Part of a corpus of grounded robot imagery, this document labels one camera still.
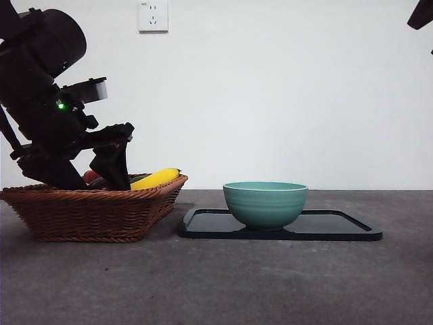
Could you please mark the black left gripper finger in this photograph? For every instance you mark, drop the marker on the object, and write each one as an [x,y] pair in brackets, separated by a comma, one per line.
[113,166]
[54,172]

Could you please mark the dark red plum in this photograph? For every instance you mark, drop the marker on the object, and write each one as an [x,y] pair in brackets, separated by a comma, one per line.
[98,183]

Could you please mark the teal ribbed bowl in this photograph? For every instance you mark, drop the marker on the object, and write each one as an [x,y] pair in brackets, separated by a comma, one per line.
[265,210]

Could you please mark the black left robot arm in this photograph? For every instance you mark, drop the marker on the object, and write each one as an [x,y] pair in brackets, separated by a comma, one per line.
[37,74]

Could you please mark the red apple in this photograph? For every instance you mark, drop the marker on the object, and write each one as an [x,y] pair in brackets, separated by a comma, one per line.
[88,176]

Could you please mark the dark green vegetable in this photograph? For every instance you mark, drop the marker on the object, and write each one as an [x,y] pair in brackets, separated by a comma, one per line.
[138,177]

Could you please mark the yellow banana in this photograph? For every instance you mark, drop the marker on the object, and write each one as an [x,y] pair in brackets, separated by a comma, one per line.
[155,177]

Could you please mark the brown wicker basket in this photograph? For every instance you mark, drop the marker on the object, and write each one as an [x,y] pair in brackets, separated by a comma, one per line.
[88,216]

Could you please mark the black rectangular tray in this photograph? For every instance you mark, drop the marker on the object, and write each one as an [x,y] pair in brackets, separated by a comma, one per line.
[209,223]

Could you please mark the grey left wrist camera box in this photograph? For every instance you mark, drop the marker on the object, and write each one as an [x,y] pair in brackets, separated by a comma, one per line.
[91,89]

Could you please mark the white wall socket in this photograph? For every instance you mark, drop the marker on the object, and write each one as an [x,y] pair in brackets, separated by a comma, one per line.
[154,17]

